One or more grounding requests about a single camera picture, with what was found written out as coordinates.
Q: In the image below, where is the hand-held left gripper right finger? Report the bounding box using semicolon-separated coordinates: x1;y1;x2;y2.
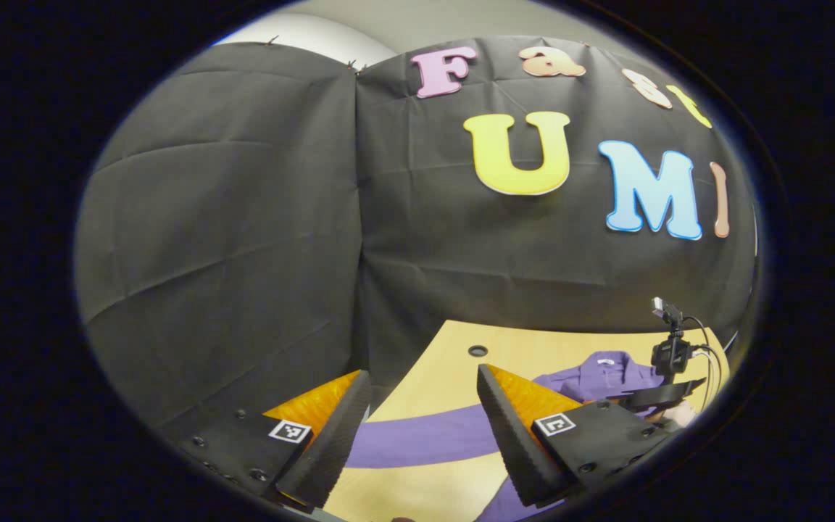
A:
475;364;679;508

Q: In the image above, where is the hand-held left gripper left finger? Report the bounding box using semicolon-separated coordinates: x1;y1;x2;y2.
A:
171;370;373;512

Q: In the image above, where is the purple shirt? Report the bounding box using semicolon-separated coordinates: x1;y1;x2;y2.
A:
345;351;679;522

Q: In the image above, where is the black backdrop cloth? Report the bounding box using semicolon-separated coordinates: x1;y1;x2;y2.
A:
73;35;759;436

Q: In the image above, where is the black camera cable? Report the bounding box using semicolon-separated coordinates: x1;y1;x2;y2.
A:
681;315;724;408

